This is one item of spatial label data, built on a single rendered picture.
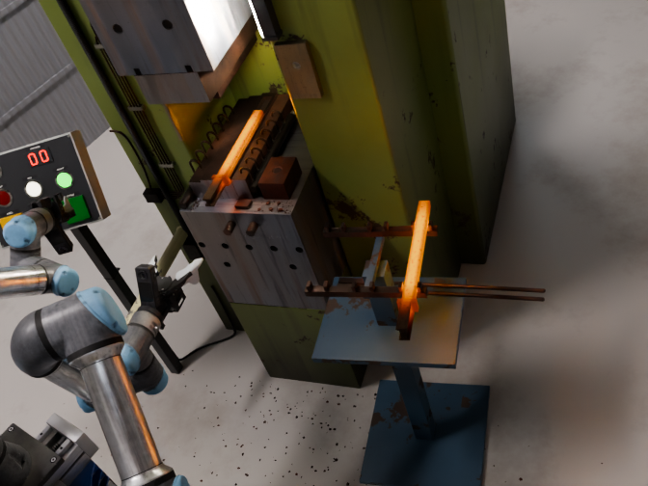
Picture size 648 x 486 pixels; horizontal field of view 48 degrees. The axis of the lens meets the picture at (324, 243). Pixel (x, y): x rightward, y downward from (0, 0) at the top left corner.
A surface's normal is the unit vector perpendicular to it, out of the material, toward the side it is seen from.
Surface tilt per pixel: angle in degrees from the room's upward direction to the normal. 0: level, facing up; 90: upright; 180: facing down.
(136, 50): 90
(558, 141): 0
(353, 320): 0
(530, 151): 0
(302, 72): 90
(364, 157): 90
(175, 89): 90
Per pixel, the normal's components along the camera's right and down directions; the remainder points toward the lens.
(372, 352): -0.25, -0.68
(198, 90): -0.30, 0.73
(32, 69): 0.79, 0.26
